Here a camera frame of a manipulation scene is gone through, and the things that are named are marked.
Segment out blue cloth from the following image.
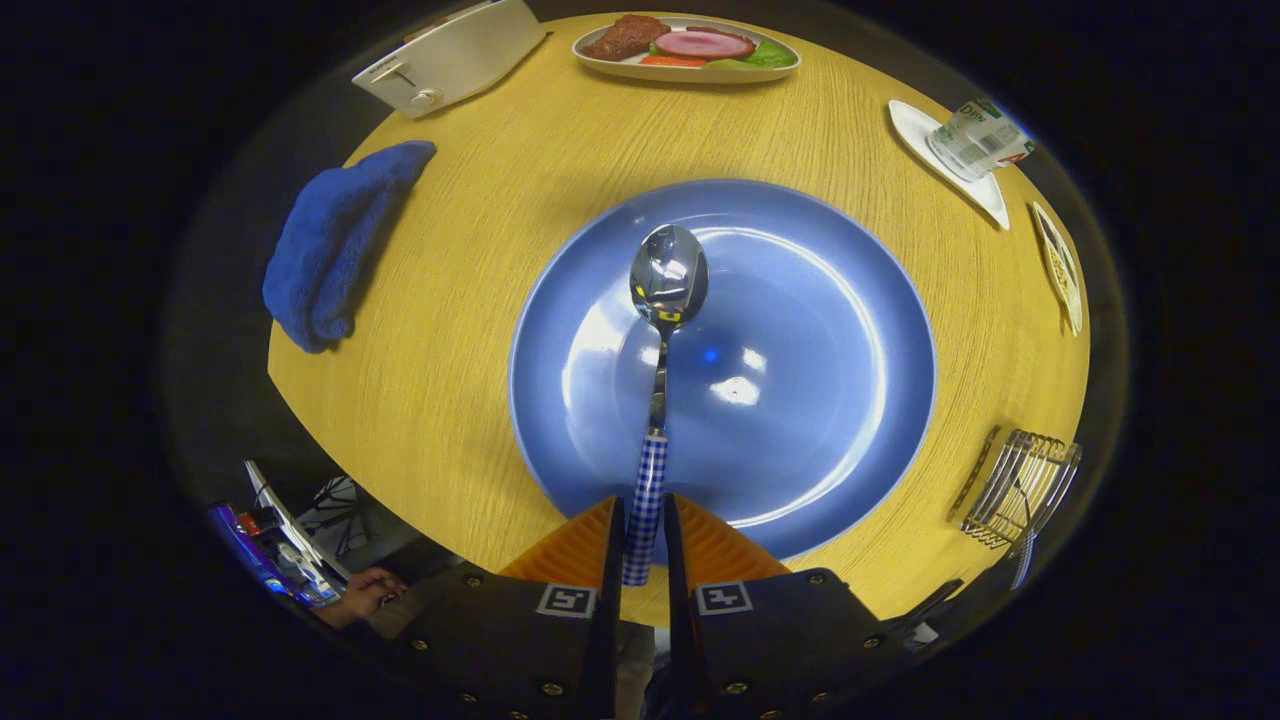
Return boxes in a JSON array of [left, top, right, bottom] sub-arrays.
[[262, 140, 438, 355]]

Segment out spoon with checked blue handle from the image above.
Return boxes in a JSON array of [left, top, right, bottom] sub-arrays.
[[622, 224, 710, 587]]

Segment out white square coaster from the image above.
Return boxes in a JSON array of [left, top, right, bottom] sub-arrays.
[[888, 99, 1011, 231]]

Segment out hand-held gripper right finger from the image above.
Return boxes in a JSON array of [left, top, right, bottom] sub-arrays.
[[660, 493, 906, 720]]

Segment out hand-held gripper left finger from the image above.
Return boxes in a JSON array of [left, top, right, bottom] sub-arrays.
[[365, 495, 626, 720]]

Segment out blue plate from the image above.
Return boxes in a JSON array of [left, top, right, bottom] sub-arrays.
[[508, 179, 938, 561]]

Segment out white toaster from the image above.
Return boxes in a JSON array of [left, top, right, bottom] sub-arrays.
[[351, 0, 547, 120]]

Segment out oval plate of food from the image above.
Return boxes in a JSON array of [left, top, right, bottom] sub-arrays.
[[572, 14, 802, 85]]

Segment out metal wire basket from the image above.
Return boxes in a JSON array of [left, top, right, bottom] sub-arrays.
[[948, 427, 1083, 551]]

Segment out black backdrop cloth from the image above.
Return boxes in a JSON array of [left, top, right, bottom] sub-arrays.
[[160, 60, 381, 491]]

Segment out white divided dish of beans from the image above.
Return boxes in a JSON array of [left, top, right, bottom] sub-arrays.
[[1030, 200, 1084, 336]]

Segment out fork with checked blue handle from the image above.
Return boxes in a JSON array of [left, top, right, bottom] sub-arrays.
[[1005, 480, 1038, 591]]

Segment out white drink bottle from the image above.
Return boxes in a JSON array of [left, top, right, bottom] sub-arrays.
[[926, 98, 1037, 183]]

